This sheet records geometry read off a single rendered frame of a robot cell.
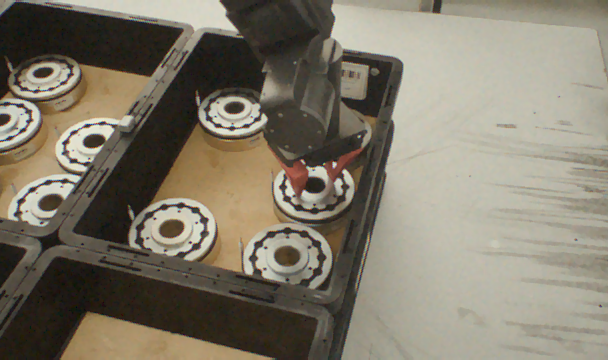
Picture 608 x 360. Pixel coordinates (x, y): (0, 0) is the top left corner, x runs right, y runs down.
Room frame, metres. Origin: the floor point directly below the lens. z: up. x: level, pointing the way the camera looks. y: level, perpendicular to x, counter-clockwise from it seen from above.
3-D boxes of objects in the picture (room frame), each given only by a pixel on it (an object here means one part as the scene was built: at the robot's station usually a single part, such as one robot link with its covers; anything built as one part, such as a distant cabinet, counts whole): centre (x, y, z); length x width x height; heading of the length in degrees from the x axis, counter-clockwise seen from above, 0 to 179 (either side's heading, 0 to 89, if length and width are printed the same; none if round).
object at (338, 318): (0.53, 0.06, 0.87); 0.40 x 0.30 x 0.11; 165
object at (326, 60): (0.51, -0.01, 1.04); 0.07 x 0.06 x 0.07; 169
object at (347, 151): (0.52, -0.02, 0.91); 0.07 x 0.07 x 0.09; 30
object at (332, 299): (0.53, 0.06, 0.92); 0.40 x 0.30 x 0.02; 165
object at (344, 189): (0.51, -0.01, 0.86); 0.10 x 0.10 x 0.01
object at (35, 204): (0.48, 0.31, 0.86); 0.05 x 0.05 x 0.01
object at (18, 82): (0.74, 0.39, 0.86); 0.10 x 0.10 x 0.01
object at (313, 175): (0.51, -0.01, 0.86); 0.05 x 0.05 x 0.01
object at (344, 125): (0.51, -0.01, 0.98); 0.10 x 0.07 x 0.07; 120
